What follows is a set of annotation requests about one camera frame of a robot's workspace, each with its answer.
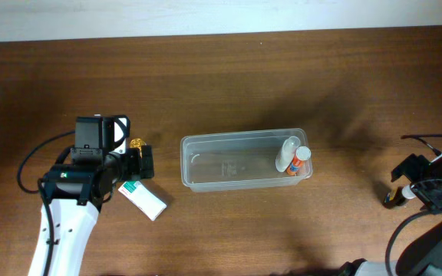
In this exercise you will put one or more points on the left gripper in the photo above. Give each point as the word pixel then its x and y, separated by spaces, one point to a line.
pixel 135 172

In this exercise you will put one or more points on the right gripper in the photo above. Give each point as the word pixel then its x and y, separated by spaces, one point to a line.
pixel 432 201

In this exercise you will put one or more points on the small gold lid jar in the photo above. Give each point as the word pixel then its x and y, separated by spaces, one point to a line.
pixel 137 144

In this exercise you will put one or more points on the white green medicine box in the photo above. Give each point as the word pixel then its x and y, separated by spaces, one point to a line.
pixel 142 198

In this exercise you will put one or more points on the dark brown white cap bottle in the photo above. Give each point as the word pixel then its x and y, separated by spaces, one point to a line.
pixel 398 197

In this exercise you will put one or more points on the orange white cap bottle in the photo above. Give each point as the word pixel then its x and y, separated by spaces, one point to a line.
pixel 297 166

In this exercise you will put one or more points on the white clear cap spray bottle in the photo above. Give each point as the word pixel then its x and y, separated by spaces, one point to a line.
pixel 286 153

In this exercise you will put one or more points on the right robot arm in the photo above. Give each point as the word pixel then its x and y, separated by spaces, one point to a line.
pixel 423 256

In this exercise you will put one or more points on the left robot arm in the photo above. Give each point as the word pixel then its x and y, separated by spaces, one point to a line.
pixel 83 178

